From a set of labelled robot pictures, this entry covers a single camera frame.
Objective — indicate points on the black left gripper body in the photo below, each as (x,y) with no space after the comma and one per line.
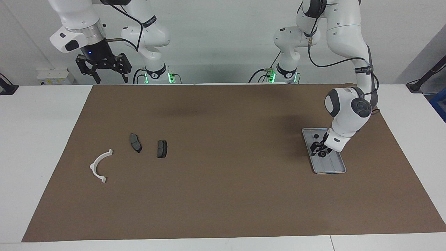
(325,138)

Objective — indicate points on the curved dark brake pad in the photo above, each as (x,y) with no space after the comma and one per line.
(135,143)

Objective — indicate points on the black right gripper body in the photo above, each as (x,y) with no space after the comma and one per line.
(97,52)

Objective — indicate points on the blue crate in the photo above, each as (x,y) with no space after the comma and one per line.
(439,106)

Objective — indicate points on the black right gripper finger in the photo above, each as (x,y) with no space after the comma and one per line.
(124,66)
(87,66)

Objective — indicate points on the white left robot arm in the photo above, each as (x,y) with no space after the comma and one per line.
(348,38)

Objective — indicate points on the brown table mat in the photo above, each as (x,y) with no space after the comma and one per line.
(226,202)

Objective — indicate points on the rectangular dark brake pad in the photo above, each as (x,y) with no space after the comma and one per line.
(162,149)

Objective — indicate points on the white curved plastic bracket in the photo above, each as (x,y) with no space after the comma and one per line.
(94,168)

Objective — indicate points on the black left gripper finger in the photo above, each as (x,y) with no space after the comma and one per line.
(330,151)
(316,147)

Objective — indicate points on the large black bearing gear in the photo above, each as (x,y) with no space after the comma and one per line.
(323,154)

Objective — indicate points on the white power strip box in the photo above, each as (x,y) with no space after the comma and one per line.
(55,76)

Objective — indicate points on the silver metal tray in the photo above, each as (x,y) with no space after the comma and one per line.
(331,165)

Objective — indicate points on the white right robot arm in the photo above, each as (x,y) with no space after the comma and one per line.
(76,14)

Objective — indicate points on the black clamp mount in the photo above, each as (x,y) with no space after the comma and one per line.
(7,88)

